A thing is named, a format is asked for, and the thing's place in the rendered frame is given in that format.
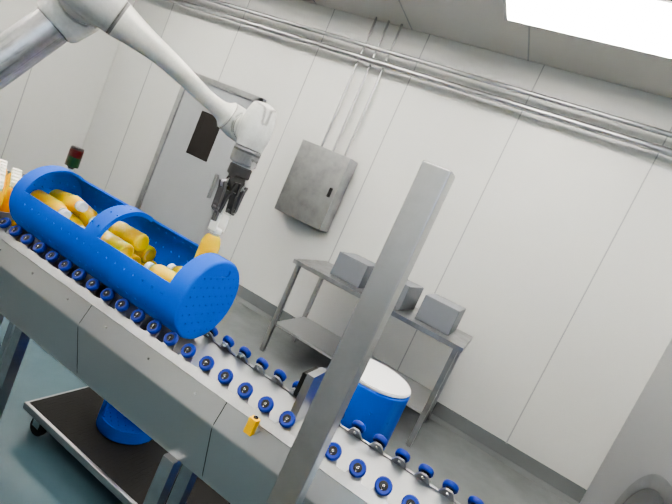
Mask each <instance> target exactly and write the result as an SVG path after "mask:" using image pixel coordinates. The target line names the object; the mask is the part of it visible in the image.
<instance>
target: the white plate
mask: <svg viewBox="0 0 672 504"><path fill-rule="evenodd" d="M359 383H361V384H362V385H364V386H365V387H367V388H369V389H371V390H373V391H375V392H377V393H380V394H382V395H385V396H388V397H392V398H398V399H403V398H407V397H409V396H410V394H411V389H410V387H409V385H408V384H407V382H406V381H405V380H404V379H403V378H402V377H401V376H399V375H398V374H397V373H395V372H394V371H393V370H391V369H390V368H388V367H386V366H385V365H383V364H381V363H379V362H377V361H375V360H372V359H370V360H369V362H368V364H367V366H366V369H365V371H364V373H363V375H362V377H361V379H360V381H359Z"/></svg>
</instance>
